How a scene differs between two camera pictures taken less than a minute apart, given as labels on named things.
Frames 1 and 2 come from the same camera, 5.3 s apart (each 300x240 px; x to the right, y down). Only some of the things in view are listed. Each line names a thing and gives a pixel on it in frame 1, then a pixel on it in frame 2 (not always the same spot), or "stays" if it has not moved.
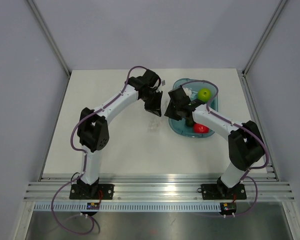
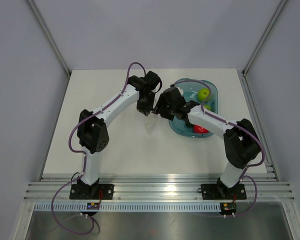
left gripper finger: [154, 105] to [145, 112]
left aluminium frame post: [45, 27] stays
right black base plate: [218, 191] stays
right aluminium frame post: [263, 36] stays
